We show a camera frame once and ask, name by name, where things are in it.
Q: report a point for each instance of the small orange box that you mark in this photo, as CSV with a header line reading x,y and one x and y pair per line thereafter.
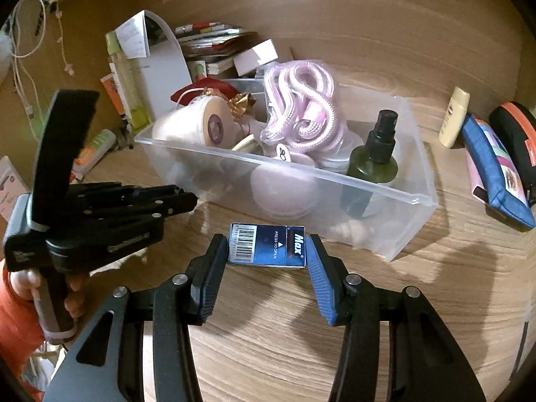
x,y
114,96

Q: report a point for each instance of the person's left forearm orange sleeve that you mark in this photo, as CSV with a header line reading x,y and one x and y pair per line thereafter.
x,y
16,335

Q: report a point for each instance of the pink dome case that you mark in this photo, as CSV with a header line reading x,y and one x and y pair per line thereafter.
x,y
284,188

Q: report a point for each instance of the white printed card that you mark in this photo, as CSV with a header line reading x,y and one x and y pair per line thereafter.
x,y
10,188

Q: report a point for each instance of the white paper receipt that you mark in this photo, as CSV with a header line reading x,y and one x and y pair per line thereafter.
x,y
133,35

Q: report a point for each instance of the blue staple box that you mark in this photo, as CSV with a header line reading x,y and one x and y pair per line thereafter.
x,y
268,245

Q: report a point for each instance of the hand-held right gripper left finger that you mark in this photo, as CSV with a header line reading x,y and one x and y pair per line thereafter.
x,y
211,276

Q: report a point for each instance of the red pouch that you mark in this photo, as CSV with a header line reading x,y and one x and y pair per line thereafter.
x,y
205,86

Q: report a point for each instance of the blue zip pouch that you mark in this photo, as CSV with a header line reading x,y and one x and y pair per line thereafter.
x,y
490,167

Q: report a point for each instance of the wooden desktop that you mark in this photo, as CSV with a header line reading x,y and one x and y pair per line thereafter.
x,y
268,351

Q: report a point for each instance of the cream tube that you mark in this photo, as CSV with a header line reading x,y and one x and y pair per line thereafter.
x,y
454,117

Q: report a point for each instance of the white round container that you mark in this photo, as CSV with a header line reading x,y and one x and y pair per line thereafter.
x,y
335,162

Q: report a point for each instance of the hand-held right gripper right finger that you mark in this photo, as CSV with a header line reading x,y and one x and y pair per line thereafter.
x,y
320,280

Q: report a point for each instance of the white paper bag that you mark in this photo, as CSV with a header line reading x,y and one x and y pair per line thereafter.
x,y
167,75

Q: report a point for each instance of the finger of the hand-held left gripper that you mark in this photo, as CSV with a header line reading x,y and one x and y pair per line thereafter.
x,y
134,194
125,217

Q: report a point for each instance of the cream ribbon roll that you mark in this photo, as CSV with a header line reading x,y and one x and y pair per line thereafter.
x,y
197,121

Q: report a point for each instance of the clear plastic storage box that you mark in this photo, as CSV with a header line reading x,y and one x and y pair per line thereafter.
x,y
410,184

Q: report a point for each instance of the person's left hand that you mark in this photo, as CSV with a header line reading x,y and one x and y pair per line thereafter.
x,y
75,297

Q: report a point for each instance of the black and orange round case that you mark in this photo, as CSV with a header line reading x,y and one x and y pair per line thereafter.
x,y
515,134

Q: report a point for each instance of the green and clear carton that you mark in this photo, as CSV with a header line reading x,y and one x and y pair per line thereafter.
x,y
130,92

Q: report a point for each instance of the green spray bottle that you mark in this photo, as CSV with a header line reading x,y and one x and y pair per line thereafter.
x,y
372,163

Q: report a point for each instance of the white paper sheet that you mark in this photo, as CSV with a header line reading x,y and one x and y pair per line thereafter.
x,y
125,257

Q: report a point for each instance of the stack of booklets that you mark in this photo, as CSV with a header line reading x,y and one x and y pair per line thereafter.
x,y
209,42

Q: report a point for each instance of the orange and green tube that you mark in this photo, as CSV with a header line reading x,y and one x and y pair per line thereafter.
x,y
94,153

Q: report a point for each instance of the gold foil wrapper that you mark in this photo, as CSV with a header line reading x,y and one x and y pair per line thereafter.
x,y
240,106

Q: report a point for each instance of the pink and white small box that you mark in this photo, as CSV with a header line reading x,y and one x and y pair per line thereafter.
x,y
256,56

